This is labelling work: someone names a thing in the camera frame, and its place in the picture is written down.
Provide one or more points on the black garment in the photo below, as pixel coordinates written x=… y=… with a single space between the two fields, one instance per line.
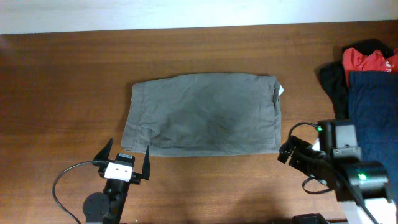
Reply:
x=332 y=75

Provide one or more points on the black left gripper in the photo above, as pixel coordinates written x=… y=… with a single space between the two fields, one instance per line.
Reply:
x=135 y=178

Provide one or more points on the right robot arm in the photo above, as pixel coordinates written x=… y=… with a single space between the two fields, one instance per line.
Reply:
x=362 y=188

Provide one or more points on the grey shorts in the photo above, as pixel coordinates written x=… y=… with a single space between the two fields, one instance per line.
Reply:
x=205 y=114

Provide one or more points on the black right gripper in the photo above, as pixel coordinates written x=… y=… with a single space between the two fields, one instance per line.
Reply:
x=303 y=149

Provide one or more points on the navy blue garment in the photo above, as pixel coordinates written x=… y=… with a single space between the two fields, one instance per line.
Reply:
x=372 y=108

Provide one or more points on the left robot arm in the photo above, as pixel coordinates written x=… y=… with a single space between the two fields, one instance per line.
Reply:
x=107 y=206

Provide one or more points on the red garment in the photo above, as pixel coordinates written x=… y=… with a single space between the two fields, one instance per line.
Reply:
x=354 y=61

